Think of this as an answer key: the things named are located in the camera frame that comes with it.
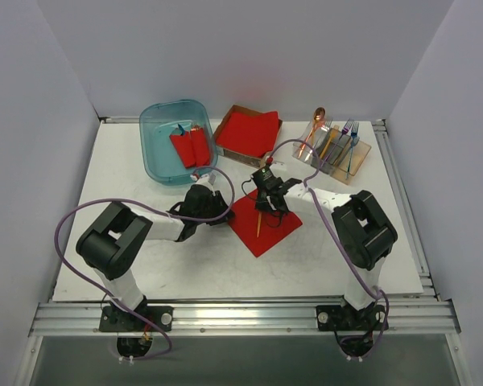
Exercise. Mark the clear acrylic utensil holder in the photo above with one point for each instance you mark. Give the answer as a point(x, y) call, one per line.
point(320, 155)

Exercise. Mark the yellow plastic spoon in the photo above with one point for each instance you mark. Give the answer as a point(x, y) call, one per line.
point(259, 224)

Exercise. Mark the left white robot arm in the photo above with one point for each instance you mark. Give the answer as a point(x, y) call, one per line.
point(112, 242)

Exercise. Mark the red napkin stack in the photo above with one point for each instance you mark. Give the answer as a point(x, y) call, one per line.
point(250, 135)

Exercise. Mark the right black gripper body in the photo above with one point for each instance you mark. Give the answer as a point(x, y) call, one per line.
point(268, 195)

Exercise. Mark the left rolled red napkin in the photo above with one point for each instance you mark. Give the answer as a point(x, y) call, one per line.
point(183, 146)

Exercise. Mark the blue metallic fork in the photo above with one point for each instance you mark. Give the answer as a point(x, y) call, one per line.
point(354, 142)

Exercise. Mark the silver fork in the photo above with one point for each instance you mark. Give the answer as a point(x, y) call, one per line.
point(320, 130)

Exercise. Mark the blue transparent plastic bin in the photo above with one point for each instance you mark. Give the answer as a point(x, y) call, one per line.
point(156, 124)

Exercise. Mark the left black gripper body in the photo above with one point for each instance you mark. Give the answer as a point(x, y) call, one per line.
point(216, 207)

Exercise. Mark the right rolled red napkin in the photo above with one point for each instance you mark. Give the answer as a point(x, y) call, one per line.
point(200, 146)

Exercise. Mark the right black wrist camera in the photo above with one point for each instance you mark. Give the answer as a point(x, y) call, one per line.
point(265, 180)

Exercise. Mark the rolled red napkin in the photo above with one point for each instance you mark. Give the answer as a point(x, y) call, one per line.
point(200, 146)
point(183, 146)

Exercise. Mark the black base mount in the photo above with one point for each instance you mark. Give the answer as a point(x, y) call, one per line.
point(342, 318)
point(114, 319)

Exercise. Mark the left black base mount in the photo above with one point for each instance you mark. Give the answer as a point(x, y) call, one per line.
point(114, 319)

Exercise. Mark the copper metallic spoon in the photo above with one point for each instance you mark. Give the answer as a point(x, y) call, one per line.
point(305, 152)

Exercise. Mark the purple metallic fork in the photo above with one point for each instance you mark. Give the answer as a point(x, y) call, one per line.
point(340, 141)

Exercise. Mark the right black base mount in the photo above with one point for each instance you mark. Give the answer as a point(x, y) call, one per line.
point(342, 318)

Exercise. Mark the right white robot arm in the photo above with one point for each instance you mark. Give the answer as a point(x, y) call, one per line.
point(357, 224)

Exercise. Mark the red paper napkin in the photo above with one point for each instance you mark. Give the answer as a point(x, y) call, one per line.
point(273, 229)

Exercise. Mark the aluminium front rail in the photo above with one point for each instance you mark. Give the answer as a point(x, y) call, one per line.
point(407, 316)

